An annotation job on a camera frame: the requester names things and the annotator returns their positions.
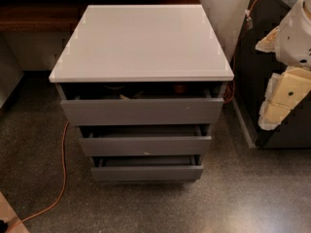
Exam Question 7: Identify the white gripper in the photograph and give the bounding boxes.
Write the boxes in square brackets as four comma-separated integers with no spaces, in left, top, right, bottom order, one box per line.
[255,0,311,131]

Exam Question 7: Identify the grey top drawer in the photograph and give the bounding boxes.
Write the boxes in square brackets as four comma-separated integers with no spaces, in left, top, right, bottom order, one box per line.
[61,97,224,126]

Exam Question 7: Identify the brown round object in drawer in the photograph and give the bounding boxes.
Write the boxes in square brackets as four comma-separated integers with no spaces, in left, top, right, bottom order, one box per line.
[173,83,188,94]

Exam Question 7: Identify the grey drawer cabinet white top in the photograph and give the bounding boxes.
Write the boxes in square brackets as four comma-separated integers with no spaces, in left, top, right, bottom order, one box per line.
[48,4,235,183]

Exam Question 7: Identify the black cabinet on right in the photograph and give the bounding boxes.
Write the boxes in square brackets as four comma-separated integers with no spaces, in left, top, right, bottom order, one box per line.
[232,0,311,149]

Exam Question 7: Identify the light wooden board corner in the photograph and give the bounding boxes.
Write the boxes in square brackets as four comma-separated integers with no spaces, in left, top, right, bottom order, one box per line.
[0,192,29,233]

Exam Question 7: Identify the orange cable on floor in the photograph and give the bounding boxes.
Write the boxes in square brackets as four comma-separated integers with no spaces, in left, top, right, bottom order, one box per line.
[5,119,70,233]

